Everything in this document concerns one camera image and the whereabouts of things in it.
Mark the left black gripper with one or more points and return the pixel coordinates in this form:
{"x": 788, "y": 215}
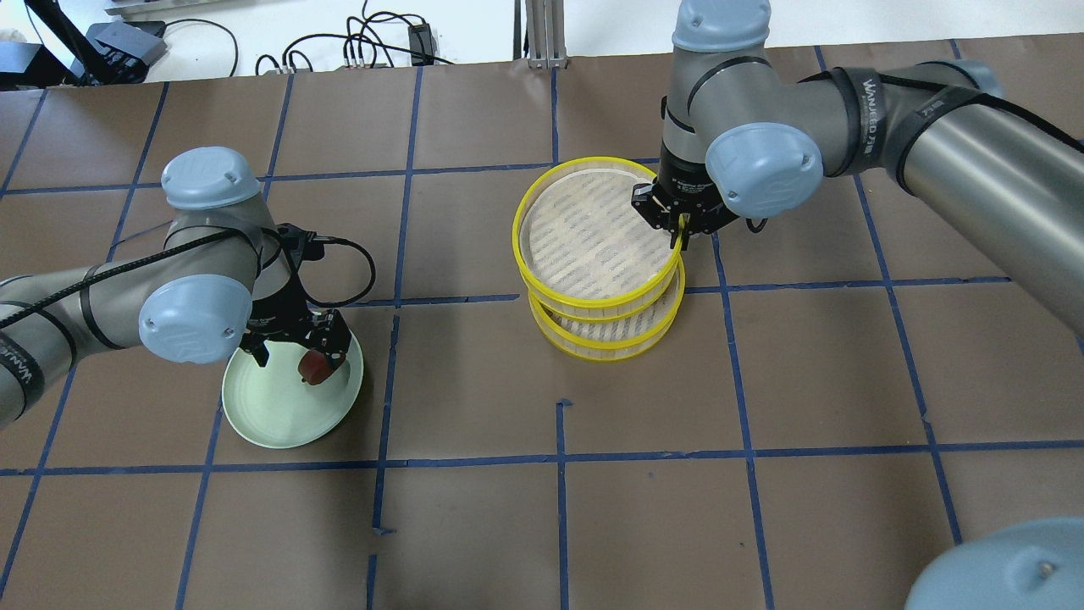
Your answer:
{"x": 277, "y": 311}

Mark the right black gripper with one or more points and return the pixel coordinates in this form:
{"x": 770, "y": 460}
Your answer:
{"x": 683, "y": 187}

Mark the dark red bun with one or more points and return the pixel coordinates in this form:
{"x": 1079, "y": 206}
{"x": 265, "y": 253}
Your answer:
{"x": 315, "y": 368}

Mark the yellow steamer layer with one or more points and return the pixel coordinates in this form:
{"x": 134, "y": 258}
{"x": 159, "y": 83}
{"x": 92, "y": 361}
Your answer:
{"x": 616, "y": 340}
{"x": 581, "y": 247}

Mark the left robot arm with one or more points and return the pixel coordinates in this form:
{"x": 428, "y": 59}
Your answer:
{"x": 226, "y": 281}

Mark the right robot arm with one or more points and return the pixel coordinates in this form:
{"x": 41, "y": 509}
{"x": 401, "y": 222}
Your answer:
{"x": 739, "y": 143}

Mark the light green plate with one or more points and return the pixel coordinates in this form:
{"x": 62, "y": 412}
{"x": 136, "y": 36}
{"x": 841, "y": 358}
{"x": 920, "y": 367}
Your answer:
{"x": 272, "y": 407}

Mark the black power adapter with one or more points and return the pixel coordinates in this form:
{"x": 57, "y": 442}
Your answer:
{"x": 422, "y": 45}

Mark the aluminium frame post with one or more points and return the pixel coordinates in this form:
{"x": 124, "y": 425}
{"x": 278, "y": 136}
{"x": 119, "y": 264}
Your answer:
{"x": 544, "y": 27}

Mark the black camera stand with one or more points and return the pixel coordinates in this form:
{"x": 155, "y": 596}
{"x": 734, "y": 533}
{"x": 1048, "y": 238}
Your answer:
{"x": 109, "y": 53}

